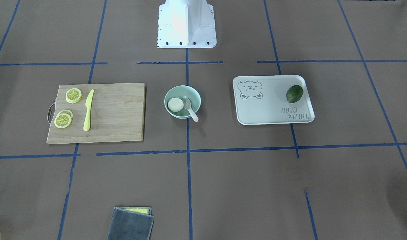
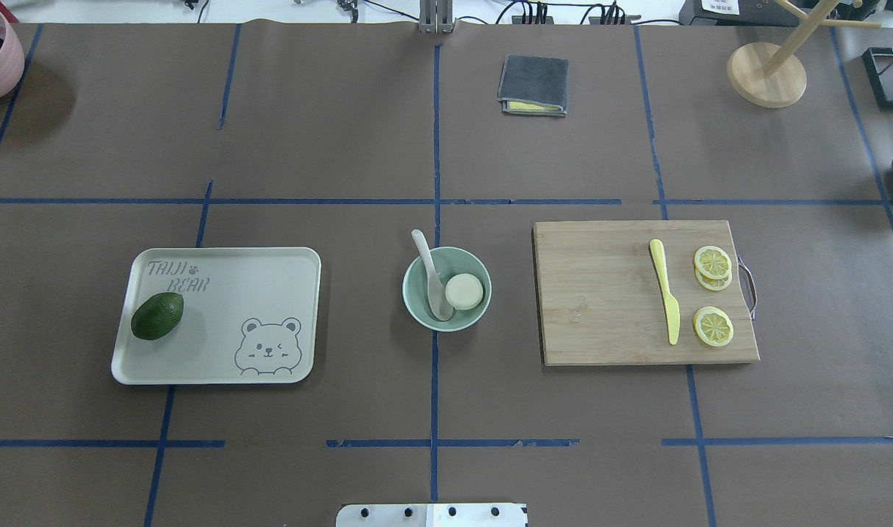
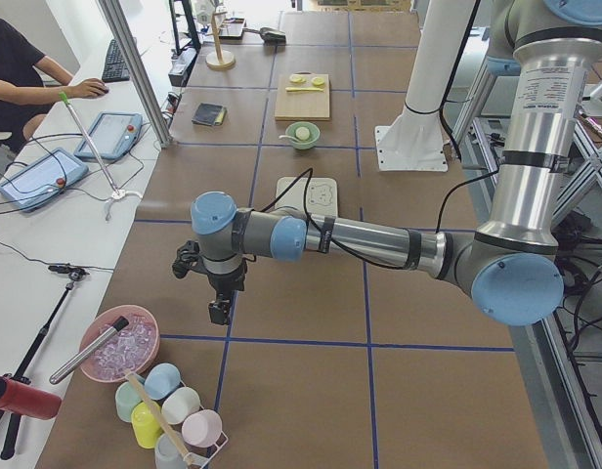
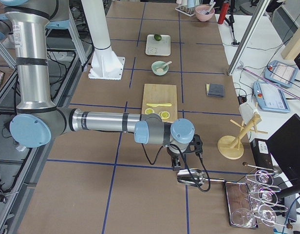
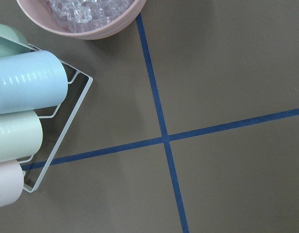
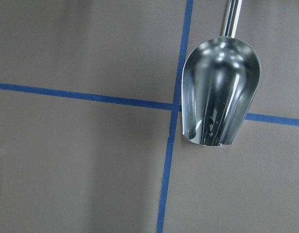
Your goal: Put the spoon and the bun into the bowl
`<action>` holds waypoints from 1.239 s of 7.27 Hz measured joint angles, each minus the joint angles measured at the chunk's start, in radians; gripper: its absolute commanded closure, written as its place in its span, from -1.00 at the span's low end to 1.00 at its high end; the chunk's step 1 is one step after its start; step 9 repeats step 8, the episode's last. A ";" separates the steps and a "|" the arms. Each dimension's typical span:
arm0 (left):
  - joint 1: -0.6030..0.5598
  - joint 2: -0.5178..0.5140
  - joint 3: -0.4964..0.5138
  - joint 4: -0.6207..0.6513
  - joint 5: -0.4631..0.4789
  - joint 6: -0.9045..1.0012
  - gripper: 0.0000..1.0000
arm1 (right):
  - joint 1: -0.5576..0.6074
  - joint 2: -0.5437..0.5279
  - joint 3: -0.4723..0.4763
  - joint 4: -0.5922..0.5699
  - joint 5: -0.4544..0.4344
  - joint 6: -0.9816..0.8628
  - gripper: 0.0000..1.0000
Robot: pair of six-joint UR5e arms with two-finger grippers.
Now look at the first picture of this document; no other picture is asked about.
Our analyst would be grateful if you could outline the white ceramic spoon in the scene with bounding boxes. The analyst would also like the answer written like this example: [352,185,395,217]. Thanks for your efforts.
[181,98,199,122]

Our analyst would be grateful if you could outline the white steamed bun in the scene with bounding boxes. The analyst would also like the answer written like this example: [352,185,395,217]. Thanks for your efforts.
[167,98,184,112]

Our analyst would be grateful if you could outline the green ceramic bowl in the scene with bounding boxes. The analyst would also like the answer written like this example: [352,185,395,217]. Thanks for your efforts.
[164,85,201,119]

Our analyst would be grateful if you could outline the cream bear tray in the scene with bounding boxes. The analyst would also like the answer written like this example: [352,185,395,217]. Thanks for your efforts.
[233,75,315,125]

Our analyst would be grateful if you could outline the bamboo cutting board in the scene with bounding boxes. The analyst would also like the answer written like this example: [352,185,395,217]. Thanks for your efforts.
[47,83,146,144]

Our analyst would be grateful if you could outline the green avocado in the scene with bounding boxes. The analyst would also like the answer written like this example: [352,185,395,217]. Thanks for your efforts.
[286,85,304,103]

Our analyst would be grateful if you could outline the yellow sponge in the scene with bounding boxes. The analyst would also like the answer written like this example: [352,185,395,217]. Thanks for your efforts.
[118,206,152,215]

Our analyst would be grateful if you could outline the yellow plastic knife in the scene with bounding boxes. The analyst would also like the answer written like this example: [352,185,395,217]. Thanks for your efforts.
[83,89,95,132]

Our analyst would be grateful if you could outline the grey folded cloth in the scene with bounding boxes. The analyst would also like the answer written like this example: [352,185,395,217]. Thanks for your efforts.
[107,207,154,240]

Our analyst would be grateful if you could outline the lemon slice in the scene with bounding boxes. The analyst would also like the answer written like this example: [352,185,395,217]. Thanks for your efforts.
[65,88,82,104]
[54,113,72,129]
[56,109,73,119]

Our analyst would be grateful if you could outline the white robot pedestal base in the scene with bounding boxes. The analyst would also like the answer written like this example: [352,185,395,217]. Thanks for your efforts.
[157,0,217,49]

